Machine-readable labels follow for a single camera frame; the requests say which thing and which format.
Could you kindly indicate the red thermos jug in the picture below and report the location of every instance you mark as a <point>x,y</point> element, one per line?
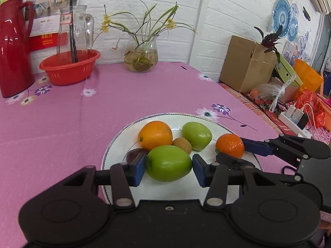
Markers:
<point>14,51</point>

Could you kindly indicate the white power strip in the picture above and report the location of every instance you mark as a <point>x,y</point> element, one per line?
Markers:
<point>287,122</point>

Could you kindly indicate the tangerine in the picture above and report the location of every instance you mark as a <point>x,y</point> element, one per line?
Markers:
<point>230,146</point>

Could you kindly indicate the white wall conduit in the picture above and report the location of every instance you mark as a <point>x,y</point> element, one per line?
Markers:
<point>197,18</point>

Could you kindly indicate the clear plastic bag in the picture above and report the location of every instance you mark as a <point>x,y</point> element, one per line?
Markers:
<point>269,91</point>

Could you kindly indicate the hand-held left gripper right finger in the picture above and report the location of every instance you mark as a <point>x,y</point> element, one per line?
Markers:
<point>200,170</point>

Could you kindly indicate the black stirring stick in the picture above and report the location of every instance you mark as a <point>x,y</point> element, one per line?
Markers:
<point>73,46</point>

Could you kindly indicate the small blue patterned plate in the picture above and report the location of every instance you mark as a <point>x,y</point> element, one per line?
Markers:
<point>294,10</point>

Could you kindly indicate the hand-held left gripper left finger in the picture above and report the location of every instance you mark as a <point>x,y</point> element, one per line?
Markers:
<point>139,170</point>

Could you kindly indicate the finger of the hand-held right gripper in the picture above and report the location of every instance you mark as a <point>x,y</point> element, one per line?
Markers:
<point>232,161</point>
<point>258,146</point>

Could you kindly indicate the black charger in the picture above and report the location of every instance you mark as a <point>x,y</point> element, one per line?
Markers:
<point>303,121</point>

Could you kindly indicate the white plate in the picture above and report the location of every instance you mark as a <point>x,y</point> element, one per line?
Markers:
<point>121,144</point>

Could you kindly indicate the white charger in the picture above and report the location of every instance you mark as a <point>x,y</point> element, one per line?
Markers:
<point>299,114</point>
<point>290,112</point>

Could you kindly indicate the glass vase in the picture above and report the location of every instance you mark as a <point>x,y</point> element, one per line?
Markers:
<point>141,56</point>

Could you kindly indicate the red plastic bag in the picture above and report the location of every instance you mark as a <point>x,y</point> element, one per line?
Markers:
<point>309,99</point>

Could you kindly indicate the orange container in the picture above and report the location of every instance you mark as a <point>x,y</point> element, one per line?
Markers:
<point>307,75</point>

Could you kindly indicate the large blue patterned plate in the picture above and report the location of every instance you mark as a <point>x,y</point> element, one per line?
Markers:
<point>280,16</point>

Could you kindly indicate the orange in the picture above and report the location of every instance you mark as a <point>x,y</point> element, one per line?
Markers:
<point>155,135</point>

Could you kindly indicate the dark red plum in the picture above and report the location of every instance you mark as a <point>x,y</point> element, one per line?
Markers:
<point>133,155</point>

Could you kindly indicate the pink floral tablecloth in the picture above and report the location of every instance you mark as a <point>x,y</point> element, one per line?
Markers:
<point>64,134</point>

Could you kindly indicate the cardboard box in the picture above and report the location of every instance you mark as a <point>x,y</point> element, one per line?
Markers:
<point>245,64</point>

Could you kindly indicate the green apple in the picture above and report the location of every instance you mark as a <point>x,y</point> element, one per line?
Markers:
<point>169,163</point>
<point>197,135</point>

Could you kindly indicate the green box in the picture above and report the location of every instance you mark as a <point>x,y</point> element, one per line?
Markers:
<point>288,69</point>

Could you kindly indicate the green flowering plant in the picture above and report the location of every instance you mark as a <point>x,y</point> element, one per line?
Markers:
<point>147,20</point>

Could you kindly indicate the glass pitcher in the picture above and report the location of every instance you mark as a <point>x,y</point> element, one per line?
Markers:
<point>77,31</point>

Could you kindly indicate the wall poster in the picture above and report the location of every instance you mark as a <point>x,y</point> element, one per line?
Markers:
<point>46,23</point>

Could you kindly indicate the red plastic basket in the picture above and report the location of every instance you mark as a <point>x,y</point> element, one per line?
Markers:
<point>69,72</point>

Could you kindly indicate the brown kiwi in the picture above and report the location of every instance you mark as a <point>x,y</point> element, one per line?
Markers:
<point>182,145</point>

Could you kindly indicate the purple leaf plant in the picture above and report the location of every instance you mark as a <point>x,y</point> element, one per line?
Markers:
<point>270,40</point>

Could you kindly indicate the medium blue patterned plate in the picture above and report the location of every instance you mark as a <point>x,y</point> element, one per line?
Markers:
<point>293,29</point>

